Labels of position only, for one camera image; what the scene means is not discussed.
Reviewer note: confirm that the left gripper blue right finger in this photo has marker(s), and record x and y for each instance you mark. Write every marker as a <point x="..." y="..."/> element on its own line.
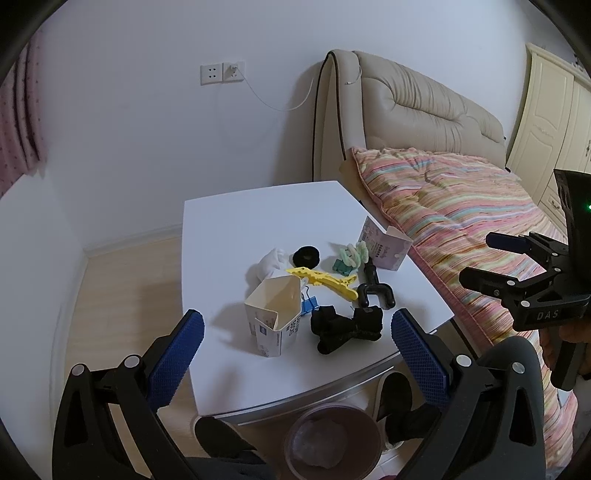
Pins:
<point x="419" y="352"/>

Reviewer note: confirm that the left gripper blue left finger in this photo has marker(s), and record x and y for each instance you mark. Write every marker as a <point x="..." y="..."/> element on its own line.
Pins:
<point x="170" y="356"/>

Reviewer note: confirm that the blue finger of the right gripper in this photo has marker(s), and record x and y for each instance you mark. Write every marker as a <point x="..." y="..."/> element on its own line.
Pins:
<point x="509" y="243"/>
<point x="485" y="282"/>

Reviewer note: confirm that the black Y-shaped plastic pipe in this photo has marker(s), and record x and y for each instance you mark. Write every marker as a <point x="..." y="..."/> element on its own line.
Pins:
<point x="373" y="286"/>

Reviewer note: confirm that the black cloth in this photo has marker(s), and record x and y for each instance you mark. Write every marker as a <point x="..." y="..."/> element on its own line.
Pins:
<point x="334" y="330"/>

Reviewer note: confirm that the white cotton swab carton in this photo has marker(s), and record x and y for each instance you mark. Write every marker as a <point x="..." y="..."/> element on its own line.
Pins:
<point x="274" y="313"/>

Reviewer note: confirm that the yellow plastic hair clip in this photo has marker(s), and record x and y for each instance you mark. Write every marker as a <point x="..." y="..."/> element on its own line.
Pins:
<point x="343" y="286"/>

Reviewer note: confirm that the pink white paper packet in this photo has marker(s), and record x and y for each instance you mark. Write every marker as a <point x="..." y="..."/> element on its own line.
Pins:
<point x="387" y="248"/>

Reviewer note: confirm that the blue binder clip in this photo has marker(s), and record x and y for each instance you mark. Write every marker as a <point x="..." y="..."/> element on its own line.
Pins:
<point x="308" y="303"/>

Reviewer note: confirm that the green fluffy scrunchie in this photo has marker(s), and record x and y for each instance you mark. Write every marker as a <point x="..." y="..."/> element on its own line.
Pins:
<point x="355" y="255"/>

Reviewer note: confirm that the teal binder clip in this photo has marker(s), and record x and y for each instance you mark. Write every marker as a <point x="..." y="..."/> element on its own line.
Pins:
<point x="341" y="267"/>

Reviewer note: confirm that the white sock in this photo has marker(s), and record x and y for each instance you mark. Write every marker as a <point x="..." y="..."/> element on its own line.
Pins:
<point x="273" y="264"/>

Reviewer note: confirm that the person's right hand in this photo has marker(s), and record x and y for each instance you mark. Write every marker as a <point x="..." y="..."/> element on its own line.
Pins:
<point x="575" y="332"/>

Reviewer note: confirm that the black right shoe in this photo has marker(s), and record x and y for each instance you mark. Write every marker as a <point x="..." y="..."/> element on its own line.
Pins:
<point x="392" y="410"/>

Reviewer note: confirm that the black shoe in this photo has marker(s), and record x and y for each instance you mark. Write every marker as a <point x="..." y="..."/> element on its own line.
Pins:
<point x="392" y="410"/>
<point x="221" y="441"/>

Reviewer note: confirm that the pink striped quilt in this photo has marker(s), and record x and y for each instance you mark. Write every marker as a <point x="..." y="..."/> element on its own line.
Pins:
<point x="447" y="204"/>

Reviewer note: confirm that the black left shoe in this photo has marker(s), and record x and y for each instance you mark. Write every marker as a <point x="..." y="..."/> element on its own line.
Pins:
<point x="221" y="441"/>

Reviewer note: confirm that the cream wardrobe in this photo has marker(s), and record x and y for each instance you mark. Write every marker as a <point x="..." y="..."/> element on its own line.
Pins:
<point x="554" y="129"/>

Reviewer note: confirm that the white bedside table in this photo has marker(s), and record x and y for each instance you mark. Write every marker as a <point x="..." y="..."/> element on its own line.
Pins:
<point x="259" y="359"/>

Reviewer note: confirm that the black hair scrunchie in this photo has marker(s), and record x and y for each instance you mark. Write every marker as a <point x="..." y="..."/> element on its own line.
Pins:
<point x="307" y="257"/>

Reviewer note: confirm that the beige padded headboard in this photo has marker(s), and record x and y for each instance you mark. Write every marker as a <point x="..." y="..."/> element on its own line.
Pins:
<point x="368" y="101"/>

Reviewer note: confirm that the white socket with plug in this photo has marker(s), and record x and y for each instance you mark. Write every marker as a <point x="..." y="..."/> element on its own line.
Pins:
<point x="233" y="72"/>

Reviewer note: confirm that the pink dotted curtain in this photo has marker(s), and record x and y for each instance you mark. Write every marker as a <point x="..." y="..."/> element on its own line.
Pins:
<point x="22" y="147"/>

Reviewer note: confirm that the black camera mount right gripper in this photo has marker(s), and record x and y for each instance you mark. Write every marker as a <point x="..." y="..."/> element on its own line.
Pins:
<point x="574" y="189"/>

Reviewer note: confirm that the white wall socket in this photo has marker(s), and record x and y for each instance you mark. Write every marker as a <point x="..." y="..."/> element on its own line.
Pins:
<point x="211" y="74"/>

